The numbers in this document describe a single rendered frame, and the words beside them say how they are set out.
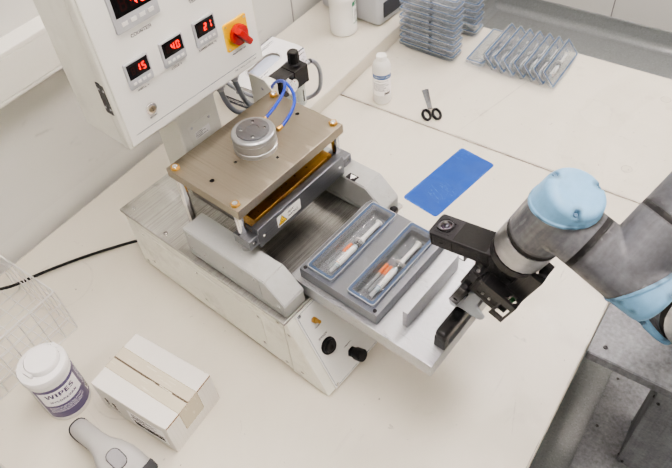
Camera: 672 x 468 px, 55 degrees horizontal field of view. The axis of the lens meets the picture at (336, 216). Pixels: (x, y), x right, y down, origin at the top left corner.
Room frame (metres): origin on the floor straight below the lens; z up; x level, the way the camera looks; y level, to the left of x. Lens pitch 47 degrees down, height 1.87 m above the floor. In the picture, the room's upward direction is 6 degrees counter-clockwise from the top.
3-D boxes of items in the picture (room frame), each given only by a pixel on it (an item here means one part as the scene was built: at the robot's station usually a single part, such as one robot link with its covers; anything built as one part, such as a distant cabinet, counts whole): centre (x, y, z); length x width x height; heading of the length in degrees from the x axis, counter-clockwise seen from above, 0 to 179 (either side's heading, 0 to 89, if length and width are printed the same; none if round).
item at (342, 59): (1.65, 0.02, 0.77); 0.84 x 0.30 x 0.04; 141
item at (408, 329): (0.68, -0.09, 0.97); 0.30 x 0.22 x 0.08; 46
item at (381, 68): (1.45, -0.16, 0.82); 0.05 x 0.05 x 0.14
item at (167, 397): (0.60, 0.36, 0.80); 0.19 x 0.13 x 0.09; 51
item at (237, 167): (0.92, 0.14, 1.08); 0.31 x 0.24 x 0.13; 136
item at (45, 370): (0.63, 0.54, 0.82); 0.09 x 0.09 x 0.15
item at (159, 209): (0.91, 0.15, 0.93); 0.46 x 0.35 x 0.01; 46
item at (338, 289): (0.71, -0.06, 0.98); 0.20 x 0.17 x 0.03; 136
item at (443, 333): (0.58, -0.19, 0.99); 0.15 x 0.02 x 0.04; 136
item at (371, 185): (0.94, -0.02, 0.96); 0.26 x 0.05 x 0.07; 46
